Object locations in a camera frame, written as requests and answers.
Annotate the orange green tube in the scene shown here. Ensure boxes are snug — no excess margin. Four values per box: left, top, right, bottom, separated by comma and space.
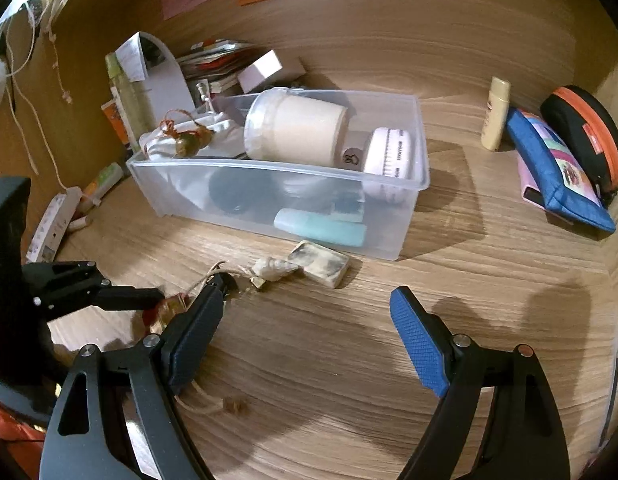
76, 162, 124, 214

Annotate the blue patterned pencil pouch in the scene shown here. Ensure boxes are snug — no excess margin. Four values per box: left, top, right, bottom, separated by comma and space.
506, 108, 616, 233

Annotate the small white shell figurine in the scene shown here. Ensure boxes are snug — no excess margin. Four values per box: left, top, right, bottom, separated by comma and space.
251, 257, 300, 282

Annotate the white drawstring cloth bag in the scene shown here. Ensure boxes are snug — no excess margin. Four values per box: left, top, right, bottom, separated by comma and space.
139, 108, 246, 160

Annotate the orange snack packet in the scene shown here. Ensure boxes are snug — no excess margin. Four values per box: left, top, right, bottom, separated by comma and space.
101, 99, 129, 146

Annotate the white charging cable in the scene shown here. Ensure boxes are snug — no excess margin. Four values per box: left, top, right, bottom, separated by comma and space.
0, 0, 71, 194

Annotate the yellow-green spray bottle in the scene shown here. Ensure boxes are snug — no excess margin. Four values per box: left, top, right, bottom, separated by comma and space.
105, 52, 150, 153

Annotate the clear plastic storage bin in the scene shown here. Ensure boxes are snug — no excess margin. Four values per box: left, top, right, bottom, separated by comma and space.
128, 87, 429, 260

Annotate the beige cup with clear lid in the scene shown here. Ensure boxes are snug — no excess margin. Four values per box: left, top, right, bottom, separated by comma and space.
244, 88, 349, 167

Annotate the stack of books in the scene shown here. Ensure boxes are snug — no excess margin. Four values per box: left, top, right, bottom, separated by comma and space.
177, 39, 260, 98

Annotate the pink round fan device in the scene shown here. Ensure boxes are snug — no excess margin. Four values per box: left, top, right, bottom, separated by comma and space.
362, 127, 413, 205

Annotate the cream lotion bottle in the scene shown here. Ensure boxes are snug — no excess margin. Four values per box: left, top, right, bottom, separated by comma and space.
480, 77, 510, 152

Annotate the white curved paper stand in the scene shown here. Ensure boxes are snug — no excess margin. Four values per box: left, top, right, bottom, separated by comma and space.
115, 32, 195, 129

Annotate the white power strip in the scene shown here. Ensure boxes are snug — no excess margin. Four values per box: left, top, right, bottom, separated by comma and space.
25, 186, 82, 263

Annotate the pink phone under pouch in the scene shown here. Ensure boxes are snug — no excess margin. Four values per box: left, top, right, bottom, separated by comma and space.
517, 155, 572, 226

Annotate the gourd charm with orange cord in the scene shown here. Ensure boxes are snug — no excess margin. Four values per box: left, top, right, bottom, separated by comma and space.
159, 108, 213, 158

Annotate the white small box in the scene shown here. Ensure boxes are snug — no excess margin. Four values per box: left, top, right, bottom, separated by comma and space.
237, 50, 306, 93

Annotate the black orange zip case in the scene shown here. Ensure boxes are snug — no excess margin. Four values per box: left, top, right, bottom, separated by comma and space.
540, 84, 618, 207

